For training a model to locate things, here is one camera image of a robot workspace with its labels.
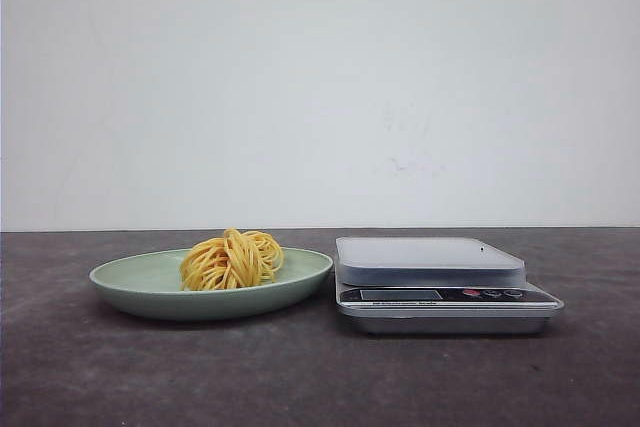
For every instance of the yellow vermicelli noodle bundle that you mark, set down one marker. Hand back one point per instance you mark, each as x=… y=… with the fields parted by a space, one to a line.
x=234 y=260

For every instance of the silver digital kitchen scale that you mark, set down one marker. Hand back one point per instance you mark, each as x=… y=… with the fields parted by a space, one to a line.
x=437 y=285

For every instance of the light green shallow plate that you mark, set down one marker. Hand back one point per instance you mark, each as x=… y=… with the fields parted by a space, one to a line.
x=149 y=286

